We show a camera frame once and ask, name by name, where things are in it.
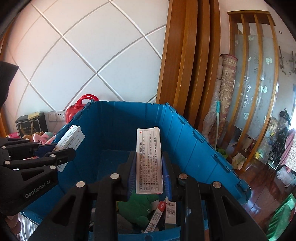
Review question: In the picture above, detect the red white long box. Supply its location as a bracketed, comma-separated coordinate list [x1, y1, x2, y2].
[52, 124, 86, 173]

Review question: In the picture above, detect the green frog plush toy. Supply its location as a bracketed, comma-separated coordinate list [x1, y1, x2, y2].
[117, 193, 167, 233]

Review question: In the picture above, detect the white medicine box with text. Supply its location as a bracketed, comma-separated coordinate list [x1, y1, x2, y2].
[135, 126, 164, 194]

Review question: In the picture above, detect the black gift box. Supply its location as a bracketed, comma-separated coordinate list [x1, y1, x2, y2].
[15, 113, 48, 138]

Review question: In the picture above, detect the blue plastic storage crate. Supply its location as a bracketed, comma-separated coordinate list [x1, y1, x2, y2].
[24, 101, 257, 240]

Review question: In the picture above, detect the red bear plastic case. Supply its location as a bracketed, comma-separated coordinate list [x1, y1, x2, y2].
[66, 94, 99, 123]

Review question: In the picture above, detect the rolled patterned carpet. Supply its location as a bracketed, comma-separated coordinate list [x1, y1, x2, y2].
[202, 54, 237, 148]

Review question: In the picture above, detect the wooden glass partition screen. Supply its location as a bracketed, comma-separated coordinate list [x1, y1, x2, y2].
[223, 10, 279, 172]

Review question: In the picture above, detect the white wall socket panel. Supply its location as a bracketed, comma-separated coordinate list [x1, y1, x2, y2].
[48, 110, 66, 122]

